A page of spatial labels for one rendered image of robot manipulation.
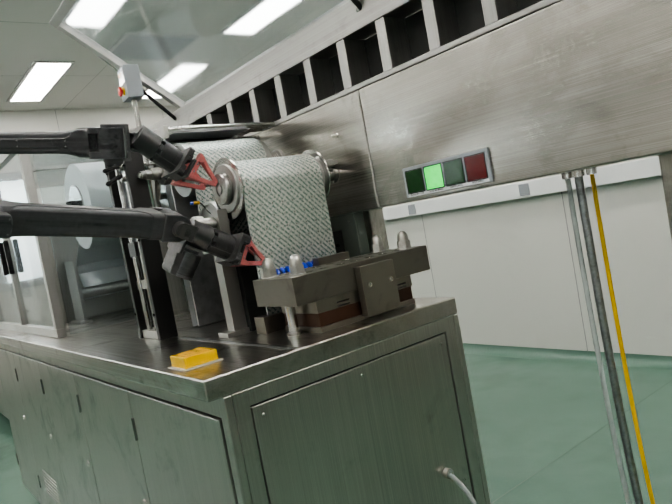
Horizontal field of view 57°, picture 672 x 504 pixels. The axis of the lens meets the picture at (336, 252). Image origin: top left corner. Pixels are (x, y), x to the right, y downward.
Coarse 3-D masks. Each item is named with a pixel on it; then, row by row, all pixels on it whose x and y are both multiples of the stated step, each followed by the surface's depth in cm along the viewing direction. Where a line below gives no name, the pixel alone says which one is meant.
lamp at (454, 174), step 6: (450, 162) 133; (456, 162) 132; (444, 168) 135; (450, 168) 134; (456, 168) 132; (462, 168) 131; (450, 174) 134; (456, 174) 133; (462, 174) 131; (450, 180) 134; (456, 180) 133; (462, 180) 132
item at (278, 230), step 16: (256, 208) 144; (272, 208) 147; (288, 208) 149; (304, 208) 152; (320, 208) 155; (256, 224) 144; (272, 224) 146; (288, 224) 149; (304, 224) 152; (320, 224) 155; (256, 240) 143; (272, 240) 146; (288, 240) 149; (304, 240) 152; (320, 240) 154; (256, 256) 143; (272, 256) 146; (288, 256) 148; (304, 256) 151; (320, 256) 154
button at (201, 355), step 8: (184, 352) 123; (192, 352) 121; (200, 352) 119; (208, 352) 120; (216, 352) 121; (176, 360) 120; (184, 360) 117; (192, 360) 118; (200, 360) 119; (208, 360) 120; (184, 368) 117
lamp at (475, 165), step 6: (474, 156) 128; (480, 156) 127; (468, 162) 130; (474, 162) 128; (480, 162) 127; (468, 168) 130; (474, 168) 129; (480, 168) 127; (468, 174) 130; (474, 174) 129; (480, 174) 128; (486, 174) 127; (468, 180) 130
